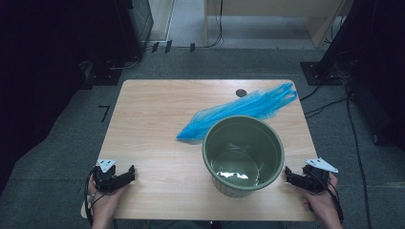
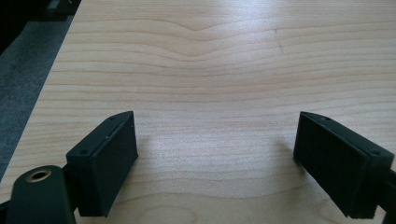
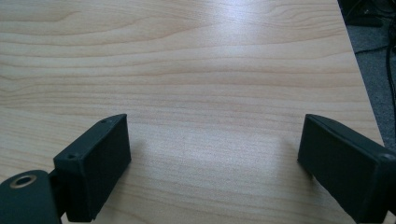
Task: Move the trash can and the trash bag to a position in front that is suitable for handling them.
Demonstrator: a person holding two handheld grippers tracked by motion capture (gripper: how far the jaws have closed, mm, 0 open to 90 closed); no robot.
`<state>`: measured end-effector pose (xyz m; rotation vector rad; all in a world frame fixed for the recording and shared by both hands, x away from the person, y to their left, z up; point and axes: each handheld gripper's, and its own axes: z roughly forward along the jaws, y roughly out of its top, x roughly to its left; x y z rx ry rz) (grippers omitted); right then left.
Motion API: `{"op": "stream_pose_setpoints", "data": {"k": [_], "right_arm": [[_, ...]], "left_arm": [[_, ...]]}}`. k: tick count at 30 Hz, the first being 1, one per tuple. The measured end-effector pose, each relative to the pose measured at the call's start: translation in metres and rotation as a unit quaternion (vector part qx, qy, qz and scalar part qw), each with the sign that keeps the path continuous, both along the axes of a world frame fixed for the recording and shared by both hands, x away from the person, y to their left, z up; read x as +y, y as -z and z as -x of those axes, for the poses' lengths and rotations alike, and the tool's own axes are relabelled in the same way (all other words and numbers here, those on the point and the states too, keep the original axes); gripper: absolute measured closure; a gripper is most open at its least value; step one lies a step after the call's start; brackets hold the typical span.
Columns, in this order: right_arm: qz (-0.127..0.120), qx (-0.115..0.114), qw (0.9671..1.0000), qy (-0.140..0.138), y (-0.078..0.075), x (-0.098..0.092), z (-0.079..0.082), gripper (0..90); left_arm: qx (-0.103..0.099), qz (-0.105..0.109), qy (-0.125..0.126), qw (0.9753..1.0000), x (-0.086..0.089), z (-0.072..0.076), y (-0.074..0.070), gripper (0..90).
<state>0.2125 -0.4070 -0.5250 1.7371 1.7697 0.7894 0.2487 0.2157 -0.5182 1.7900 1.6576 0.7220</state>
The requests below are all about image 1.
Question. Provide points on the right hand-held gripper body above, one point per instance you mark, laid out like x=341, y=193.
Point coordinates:
x=316, y=181

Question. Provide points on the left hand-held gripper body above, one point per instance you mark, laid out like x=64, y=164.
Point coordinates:
x=105, y=179

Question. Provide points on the green plastic bin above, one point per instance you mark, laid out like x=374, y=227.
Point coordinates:
x=243, y=140

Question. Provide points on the blue plastic bag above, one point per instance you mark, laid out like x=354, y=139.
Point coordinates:
x=242, y=106

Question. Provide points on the person's left hand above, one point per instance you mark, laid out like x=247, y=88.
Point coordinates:
x=105, y=203

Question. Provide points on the dark round table grommet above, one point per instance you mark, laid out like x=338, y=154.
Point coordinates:
x=241, y=93

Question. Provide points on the black curtain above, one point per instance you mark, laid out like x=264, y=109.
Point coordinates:
x=379, y=47
x=38, y=79

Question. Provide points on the black cabinet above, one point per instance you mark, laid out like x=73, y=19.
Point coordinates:
x=133, y=28

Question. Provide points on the light wooden desk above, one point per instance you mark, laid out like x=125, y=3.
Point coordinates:
x=270, y=8

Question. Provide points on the black stand base plate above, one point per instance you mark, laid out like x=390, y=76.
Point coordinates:
x=313, y=76
x=102, y=78

